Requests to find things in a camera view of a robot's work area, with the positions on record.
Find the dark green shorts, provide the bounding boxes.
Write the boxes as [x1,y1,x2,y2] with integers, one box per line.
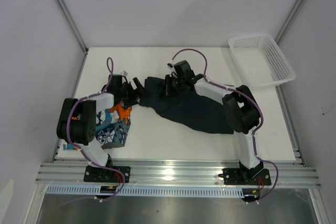
[139,77,234,134]

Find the aluminium rail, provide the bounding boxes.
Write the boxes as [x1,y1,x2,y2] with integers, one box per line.
[35,159,321,188]

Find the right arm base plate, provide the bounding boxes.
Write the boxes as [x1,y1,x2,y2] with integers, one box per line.
[218,168,272,186]

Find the colourful patterned shorts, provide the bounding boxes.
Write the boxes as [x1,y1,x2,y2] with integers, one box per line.
[56,99,132,149]

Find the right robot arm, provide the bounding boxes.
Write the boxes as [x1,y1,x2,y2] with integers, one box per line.
[162,60,261,184]

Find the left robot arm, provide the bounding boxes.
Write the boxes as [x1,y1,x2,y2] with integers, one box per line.
[56,74,145,182]

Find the white plastic basket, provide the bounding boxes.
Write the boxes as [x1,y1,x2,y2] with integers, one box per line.
[228,34,296,88]

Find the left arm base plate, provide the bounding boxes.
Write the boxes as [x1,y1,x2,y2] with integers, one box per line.
[83,166,131,184]

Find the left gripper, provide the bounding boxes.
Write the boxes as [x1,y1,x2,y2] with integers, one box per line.
[118,78,150,108]

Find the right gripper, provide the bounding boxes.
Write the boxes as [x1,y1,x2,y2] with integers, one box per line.
[159,74,185,99]

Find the slotted cable duct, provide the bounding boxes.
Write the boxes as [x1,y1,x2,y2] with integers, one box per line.
[46,184,244,198]

